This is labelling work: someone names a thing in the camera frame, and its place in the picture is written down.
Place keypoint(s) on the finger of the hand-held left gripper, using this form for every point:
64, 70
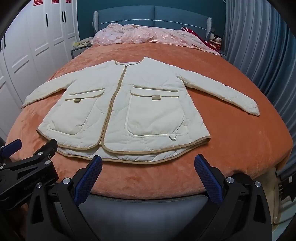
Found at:
44, 153
11, 146

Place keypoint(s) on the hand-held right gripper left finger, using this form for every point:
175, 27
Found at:
89, 178

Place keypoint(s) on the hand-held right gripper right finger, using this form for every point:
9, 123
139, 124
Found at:
208, 179

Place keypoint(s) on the cream quilted jacket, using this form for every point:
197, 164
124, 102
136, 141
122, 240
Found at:
143, 111

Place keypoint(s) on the orange plush blanket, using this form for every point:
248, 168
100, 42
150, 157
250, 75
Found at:
231, 150

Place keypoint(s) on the white wardrobe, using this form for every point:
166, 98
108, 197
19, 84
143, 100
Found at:
27, 46

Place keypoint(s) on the dark nightstand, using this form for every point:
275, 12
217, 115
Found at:
77, 51

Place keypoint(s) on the red cloth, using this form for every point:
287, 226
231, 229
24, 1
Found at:
209, 44

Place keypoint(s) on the plush doll in red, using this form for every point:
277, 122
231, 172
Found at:
214, 39

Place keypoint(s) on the grey-blue curtain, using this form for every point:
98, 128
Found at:
266, 46

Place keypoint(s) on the pink floral quilt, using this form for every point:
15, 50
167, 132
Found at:
150, 34

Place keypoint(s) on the teal padded headboard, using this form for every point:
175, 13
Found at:
138, 16

